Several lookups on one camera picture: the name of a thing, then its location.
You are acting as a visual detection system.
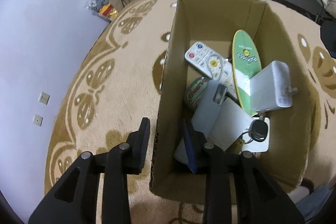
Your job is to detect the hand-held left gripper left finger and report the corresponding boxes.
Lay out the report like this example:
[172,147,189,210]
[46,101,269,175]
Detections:
[28,117,151,224]

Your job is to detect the green oval board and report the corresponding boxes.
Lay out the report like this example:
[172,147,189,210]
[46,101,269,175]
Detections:
[232,30,263,117]

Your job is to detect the small white square charger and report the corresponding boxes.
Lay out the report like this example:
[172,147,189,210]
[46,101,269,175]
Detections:
[240,116,271,152]

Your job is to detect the brown cardboard box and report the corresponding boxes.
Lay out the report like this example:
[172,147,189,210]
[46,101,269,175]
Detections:
[149,0,319,205]

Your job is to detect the white tube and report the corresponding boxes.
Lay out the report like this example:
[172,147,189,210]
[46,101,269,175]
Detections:
[207,98,254,151]

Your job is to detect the blue grey cloth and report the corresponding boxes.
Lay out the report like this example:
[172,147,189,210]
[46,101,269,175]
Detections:
[295,182,336,224]

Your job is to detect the beige flower patterned blanket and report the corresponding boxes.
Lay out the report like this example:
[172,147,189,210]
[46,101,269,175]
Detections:
[45,0,336,224]

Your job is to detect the light blue power bank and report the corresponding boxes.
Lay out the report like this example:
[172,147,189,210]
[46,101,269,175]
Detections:
[173,81,229,164]

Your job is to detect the plastic bag of toys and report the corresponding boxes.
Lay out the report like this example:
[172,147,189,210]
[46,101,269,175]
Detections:
[84,0,120,22]

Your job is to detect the bunch of keys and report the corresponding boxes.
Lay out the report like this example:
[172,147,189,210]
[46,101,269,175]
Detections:
[231,119,267,155]

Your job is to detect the large white charger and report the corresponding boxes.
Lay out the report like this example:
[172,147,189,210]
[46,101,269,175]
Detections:
[249,60,298,115]

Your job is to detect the white remote control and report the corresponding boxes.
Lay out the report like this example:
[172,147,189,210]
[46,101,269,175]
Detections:
[184,42,238,98]

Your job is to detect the cartoon earbuds case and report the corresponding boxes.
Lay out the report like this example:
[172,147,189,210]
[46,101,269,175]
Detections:
[184,77,210,110]

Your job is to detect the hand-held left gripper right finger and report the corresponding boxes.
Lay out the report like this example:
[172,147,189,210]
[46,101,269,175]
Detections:
[178,119,305,224]

